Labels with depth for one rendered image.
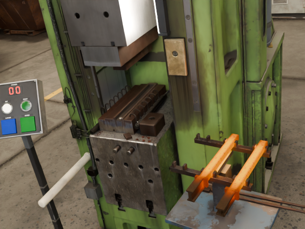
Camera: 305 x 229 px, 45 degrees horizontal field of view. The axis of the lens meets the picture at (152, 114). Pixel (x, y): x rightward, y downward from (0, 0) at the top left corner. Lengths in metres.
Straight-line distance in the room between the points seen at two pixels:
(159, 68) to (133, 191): 0.72
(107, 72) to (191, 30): 0.63
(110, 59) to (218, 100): 0.53
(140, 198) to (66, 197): 1.18
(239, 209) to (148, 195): 0.55
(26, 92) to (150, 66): 0.71
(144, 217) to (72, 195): 1.10
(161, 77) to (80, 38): 0.64
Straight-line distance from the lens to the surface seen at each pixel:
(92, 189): 2.39
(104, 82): 2.04
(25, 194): 3.27
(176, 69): 1.70
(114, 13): 1.60
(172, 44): 1.66
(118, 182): 2.00
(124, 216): 2.16
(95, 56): 1.73
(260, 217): 1.57
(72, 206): 2.97
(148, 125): 1.76
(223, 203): 1.21
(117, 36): 1.63
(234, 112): 2.17
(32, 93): 1.98
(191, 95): 1.75
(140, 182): 1.91
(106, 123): 1.88
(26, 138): 2.16
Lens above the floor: 1.83
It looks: 28 degrees down
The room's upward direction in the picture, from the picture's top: 9 degrees counter-clockwise
